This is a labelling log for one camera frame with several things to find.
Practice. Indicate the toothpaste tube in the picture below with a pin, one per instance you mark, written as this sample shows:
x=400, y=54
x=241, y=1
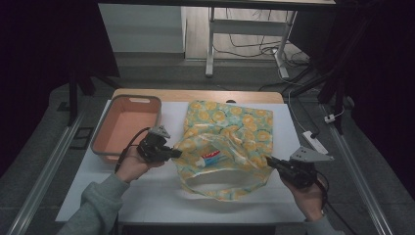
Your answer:
x=212, y=159

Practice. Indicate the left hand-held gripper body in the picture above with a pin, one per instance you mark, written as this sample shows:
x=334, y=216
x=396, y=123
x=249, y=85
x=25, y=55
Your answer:
x=153, y=148

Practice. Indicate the white table mat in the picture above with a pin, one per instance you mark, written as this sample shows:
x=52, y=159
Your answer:
x=156, y=199

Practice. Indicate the person's right hand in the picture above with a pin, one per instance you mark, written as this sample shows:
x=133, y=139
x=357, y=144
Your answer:
x=310, y=202

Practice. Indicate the white power strip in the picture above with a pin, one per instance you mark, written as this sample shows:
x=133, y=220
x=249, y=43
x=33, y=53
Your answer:
x=314, y=143

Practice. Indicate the black metal stand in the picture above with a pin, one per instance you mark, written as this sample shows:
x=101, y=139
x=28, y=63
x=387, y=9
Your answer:
x=73, y=94
x=332, y=88

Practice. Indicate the white desk frame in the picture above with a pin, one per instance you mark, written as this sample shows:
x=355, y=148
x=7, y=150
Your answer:
x=248, y=27

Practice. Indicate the white cabinet panel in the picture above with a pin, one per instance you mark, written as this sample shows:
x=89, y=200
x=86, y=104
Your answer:
x=140, y=27

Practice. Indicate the floral tote bag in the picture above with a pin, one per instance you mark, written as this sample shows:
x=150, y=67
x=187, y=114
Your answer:
x=228, y=124

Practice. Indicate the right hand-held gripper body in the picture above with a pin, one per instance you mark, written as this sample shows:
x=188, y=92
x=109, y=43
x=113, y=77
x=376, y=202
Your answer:
x=300, y=173

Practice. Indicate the orange plastic basket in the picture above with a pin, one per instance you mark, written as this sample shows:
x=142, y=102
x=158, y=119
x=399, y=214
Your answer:
x=124, y=127

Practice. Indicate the aluminium rail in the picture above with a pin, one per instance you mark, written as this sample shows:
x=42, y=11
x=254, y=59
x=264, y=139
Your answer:
x=45, y=173
x=359, y=182

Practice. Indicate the white plug adapter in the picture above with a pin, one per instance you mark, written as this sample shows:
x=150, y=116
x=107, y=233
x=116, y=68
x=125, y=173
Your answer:
x=330, y=118

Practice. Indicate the person's left hand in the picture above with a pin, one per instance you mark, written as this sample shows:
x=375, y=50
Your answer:
x=133, y=168

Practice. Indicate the black floor plate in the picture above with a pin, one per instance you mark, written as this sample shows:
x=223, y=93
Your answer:
x=81, y=138

